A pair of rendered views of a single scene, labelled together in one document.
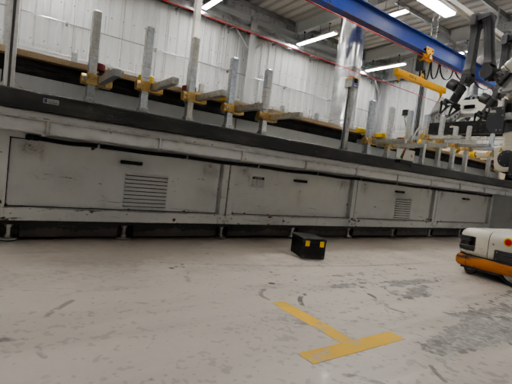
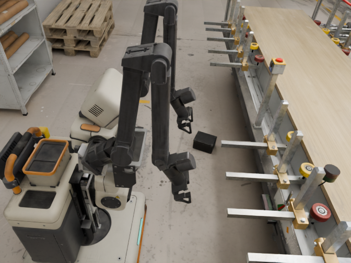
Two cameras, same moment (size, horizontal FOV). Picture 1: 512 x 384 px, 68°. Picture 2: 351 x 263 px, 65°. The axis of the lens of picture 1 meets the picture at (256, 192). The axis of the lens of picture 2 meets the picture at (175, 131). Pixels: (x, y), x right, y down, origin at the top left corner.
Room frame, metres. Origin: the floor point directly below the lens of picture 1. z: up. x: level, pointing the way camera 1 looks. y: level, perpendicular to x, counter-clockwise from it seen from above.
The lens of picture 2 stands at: (3.16, -2.18, 1.95)
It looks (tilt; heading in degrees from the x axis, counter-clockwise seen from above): 42 degrees down; 124
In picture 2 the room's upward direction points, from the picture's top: 4 degrees clockwise
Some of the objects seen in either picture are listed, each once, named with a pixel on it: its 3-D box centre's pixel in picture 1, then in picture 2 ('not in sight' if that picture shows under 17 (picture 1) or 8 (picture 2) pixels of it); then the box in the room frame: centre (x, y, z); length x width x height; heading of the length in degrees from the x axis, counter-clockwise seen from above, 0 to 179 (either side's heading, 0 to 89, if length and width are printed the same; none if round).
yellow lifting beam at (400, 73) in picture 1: (421, 81); not in sight; (7.73, -3.04, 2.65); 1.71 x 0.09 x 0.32; 125
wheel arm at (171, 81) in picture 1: (158, 86); (225, 30); (1.89, 0.54, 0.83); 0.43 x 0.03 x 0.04; 35
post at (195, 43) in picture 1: (191, 81); (237, 31); (2.08, 0.41, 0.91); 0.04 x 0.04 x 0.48; 35
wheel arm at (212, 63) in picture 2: (276, 116); (234, 65); (2.32, -0.08, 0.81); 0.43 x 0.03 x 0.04; 35
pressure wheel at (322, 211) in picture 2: not in sight; (316, 216); (3.32, -1.20, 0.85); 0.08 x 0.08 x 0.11
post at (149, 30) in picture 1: (145, 75); (234, 23); (1.93, 0.62, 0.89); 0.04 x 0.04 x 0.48; 35
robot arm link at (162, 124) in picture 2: (503, 67); (160, 115); (2.73, -1.64, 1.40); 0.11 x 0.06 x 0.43; 123
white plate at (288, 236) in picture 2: (405, 155); (282, 214); (3.20, -1.21, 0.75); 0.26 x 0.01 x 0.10; 125
